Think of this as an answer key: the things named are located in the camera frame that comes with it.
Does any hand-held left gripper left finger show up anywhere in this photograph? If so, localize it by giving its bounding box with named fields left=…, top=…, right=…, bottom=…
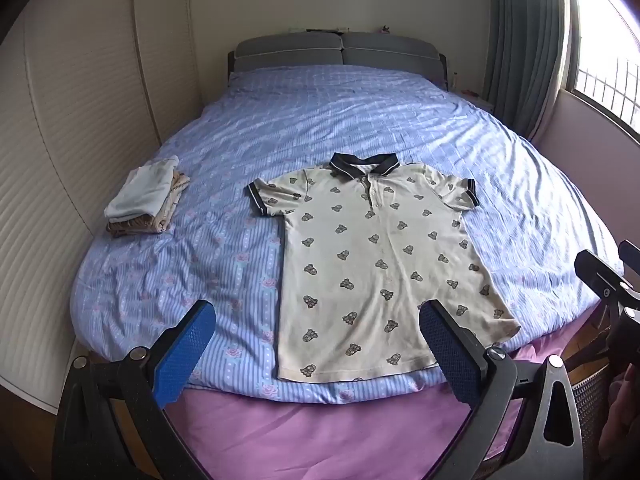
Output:
left=52, top=300, right=217, bottom=480

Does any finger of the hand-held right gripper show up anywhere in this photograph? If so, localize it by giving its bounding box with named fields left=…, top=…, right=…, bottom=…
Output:
left=574, top=249, right=640, bottom=313
left=618, top=239, right=640, bottom=272

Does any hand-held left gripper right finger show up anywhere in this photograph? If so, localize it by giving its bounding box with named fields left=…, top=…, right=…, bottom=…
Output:
left=419, top=299, right=586, bottom=480

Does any cream printed polo shirt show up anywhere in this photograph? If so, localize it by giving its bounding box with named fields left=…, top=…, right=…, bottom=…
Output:
left=245, top=152, right=521, bottom=385

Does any person's right hand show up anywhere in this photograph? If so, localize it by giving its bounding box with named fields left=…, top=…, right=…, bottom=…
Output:
left=597, top=364, right=640, bottom=466

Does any grey mesh basket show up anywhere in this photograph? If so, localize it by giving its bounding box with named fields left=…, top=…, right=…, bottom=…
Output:
left=569, top=359, right=615, bottom=463

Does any beige patterned folded garment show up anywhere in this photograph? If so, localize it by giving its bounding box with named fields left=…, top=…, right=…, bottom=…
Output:
left=106, top=171, right=192, bottom=239

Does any purple bed sheet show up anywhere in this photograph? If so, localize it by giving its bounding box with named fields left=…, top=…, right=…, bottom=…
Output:
left=162, top=310, right=593, bottom=480

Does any white folded garment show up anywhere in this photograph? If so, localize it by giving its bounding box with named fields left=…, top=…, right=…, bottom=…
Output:
left=104, top=156, right=180, bottom=221

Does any window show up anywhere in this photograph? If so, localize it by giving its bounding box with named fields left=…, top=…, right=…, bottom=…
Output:
left=564, top=0, right=640, bottom=143

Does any grey-blue curtain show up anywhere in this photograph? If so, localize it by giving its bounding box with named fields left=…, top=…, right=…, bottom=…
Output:
left=482, top=0, right=572, bottom=135

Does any white louvered wardrobe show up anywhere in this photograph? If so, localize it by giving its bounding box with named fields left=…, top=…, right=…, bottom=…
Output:
left=0, top=0, right=203, bottom=413

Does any blue striped floral bed sheet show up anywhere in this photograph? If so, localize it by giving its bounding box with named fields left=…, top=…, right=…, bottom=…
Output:
left=70, top=65, right=626, bottom=406

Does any grey headboard cushion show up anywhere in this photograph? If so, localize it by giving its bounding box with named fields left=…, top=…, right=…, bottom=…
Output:
left=234, top=34, right=344, bottom=74
left=342, top=32, right=442, bottom=69

